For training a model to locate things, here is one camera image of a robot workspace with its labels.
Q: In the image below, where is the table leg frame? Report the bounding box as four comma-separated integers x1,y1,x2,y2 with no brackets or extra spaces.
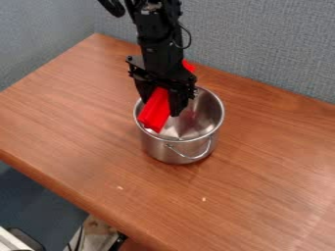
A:
65,216,127,251

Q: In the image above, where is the white object at corner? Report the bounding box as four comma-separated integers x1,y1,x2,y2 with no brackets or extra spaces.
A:
0,226,45,251

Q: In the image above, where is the red star-shaped block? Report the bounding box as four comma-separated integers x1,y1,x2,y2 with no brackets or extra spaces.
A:
134,60,197,132

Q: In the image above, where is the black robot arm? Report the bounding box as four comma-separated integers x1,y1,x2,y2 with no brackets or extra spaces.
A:
98,0,198,117

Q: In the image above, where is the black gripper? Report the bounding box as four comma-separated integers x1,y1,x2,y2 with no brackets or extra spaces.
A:
126,38,195,117

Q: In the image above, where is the metal pot with handle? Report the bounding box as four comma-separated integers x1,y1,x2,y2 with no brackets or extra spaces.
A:
134,86,226,165

